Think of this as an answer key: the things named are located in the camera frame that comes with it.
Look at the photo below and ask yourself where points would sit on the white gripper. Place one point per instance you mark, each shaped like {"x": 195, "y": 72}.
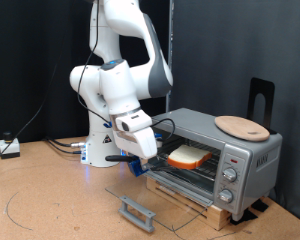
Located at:
{"x": 138, "y": 143}

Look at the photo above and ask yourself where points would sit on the slice of white bread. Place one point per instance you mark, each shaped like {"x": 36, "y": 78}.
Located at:
{"x": 188, "y": 156}

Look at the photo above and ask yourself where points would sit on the silver oven knob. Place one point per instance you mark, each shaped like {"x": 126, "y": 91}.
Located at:
{"x": 230, "y": 174}
{"x": 225, "y": 195}

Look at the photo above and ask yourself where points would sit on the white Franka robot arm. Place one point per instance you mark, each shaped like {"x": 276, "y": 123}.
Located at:
{"x": 123, "y": 86}

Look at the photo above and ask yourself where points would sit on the silver toaster oven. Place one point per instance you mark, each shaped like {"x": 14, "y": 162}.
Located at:
{"x": 203, "y": 123}

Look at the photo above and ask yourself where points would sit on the round wooden cutting board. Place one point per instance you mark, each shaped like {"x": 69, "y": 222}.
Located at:
{"x": 241, "y": 128}

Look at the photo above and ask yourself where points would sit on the wooden block base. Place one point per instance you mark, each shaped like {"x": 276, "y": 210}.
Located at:
{"x": 216, "y": 216}

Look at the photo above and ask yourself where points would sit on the vertical metal pole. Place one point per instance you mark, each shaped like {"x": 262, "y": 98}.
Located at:
{"x": 171, "y": 33}

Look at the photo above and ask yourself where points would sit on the black metal bookend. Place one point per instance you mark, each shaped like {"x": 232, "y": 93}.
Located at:
{"x": 253, "y": 96}

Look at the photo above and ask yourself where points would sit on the black foam pad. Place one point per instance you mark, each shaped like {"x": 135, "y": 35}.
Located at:
{"x": 243, "y": 216}
{"x": 260, "y": 205}

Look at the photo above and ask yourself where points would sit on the emergency stop button box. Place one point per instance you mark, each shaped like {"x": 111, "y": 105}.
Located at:
{"x": 9, "y": 148}

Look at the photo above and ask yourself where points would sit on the grey backdrop curtain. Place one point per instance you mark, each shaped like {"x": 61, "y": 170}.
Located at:
{"x": 240, "y": 40}

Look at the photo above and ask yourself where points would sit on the black backdrop curtain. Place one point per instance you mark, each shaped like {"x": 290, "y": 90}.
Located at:
{"x": 23, "y": 50}

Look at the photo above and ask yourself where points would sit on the wrist camera on blue mount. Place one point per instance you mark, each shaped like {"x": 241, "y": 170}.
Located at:
{"x": 159, "y": 140}

